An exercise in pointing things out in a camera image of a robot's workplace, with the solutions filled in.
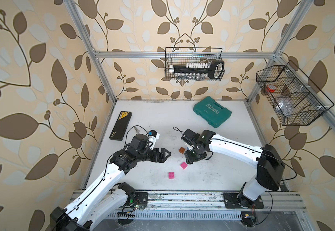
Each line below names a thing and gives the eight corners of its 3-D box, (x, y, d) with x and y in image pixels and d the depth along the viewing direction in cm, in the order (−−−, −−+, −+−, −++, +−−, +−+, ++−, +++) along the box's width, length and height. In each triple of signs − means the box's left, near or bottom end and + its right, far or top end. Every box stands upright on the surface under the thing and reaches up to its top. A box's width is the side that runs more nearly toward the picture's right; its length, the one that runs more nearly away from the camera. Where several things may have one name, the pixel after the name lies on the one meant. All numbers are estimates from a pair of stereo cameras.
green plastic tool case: (215, 129, 104) (216, 125, 100) (191, 110, 116) (192, 106, 112) (231, 115, 113) (233, 111, 108) (208, 99, 124) (209, 94, 120)
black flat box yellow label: (110, 139, 100) (108, 137, 98) (122, 113, 116) (121, 110, 113) (122, 140, 99) (120, 138, 97) (132, 114, 115) (131, 112, 113)
